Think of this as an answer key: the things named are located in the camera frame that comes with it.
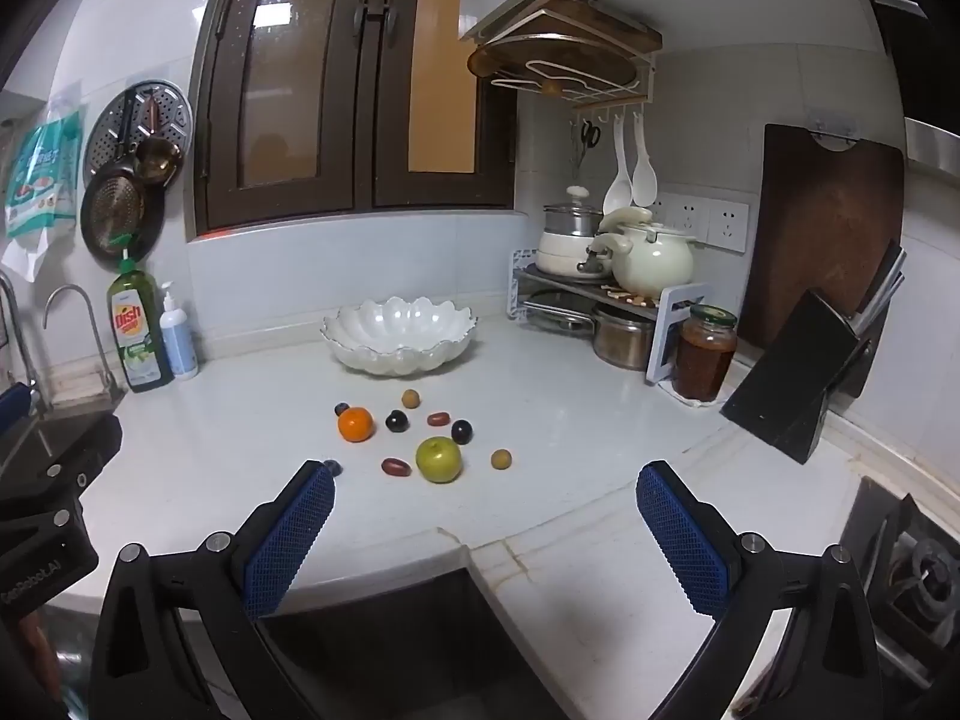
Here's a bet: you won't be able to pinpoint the gas stove burner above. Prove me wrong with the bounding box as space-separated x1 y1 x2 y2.
840 476 960 691

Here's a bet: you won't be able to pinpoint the brown wooden window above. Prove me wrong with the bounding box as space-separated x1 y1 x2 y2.
187 0 518 241

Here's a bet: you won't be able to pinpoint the brass ladle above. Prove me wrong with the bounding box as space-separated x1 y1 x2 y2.
135 90 185 185

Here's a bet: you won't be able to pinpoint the wooden bead trivet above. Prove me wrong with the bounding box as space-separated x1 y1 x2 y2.
600 281 661 308

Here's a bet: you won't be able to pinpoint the round perforated steel plate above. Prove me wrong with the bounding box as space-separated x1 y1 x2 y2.
82 80 194 188

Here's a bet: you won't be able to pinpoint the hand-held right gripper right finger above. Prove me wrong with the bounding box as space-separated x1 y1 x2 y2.
636 460 878 720

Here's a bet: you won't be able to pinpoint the steel sink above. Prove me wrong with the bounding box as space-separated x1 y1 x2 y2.
15 386 127 466

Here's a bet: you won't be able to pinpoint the blue pump bottle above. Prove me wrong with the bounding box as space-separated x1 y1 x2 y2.
157 281 200 381

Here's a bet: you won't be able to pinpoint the white rice spoon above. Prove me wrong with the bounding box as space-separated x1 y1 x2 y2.
603 116 635 215
631 114 659 209

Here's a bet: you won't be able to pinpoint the steel pot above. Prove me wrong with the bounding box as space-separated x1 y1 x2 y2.
592 304 657 371

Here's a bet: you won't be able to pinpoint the green printed plastic pack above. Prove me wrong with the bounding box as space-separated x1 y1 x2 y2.
4 109 83 237

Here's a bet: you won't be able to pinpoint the steel steamer with glass lid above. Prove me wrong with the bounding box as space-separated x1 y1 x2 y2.
543 185 605 239

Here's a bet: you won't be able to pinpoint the glass jar of red sauce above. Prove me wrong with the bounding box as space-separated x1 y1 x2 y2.
671 304 740 402

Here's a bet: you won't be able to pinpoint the black scissors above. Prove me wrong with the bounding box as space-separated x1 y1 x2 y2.
574 118 602 173

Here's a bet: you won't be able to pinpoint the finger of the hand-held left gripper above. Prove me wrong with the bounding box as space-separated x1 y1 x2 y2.
0 412 125 500
0 382 35 437

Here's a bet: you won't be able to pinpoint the white metal wall rack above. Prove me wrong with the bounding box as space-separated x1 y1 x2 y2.
459 0 665 126

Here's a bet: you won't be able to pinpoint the glass pan lid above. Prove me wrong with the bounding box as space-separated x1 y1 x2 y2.
523 292 597 335

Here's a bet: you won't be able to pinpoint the green apple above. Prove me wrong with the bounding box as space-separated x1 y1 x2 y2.
416 436 462 484

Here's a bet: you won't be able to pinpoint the dark wooden cutting board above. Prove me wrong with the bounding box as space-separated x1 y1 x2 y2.
739 124 906 350

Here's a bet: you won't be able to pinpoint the steel range hood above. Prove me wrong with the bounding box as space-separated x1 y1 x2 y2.
904 118 960 185

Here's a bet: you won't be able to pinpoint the steel curved faucet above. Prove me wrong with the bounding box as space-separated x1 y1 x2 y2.
43 284 125 407

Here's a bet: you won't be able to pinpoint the round wooden cutting board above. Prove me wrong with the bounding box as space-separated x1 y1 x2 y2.
467 34 638 95

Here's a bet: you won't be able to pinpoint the white scalloped glass bowl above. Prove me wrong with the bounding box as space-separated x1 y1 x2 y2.
321 298 479 377

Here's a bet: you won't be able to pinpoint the green dish soap bottle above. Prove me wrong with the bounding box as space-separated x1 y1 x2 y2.
107 259 175 393

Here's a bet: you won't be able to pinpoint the rectangular wooden cutting board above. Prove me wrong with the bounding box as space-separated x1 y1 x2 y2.
540 0 665 55

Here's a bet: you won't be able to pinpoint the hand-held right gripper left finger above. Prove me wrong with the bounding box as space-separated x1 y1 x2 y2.
88 459 336 720

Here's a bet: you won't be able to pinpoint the cream clay pot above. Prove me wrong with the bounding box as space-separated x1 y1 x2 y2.
591 206 697 297

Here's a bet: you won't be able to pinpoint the grey and white shelf rack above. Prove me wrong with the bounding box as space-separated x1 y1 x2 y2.
512 247 710 387

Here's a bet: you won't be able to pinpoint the black knife block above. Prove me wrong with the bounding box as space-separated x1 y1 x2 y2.
720 289 882 464

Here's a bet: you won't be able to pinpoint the white plastic bag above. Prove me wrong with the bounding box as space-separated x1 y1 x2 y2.
0 221 53 284

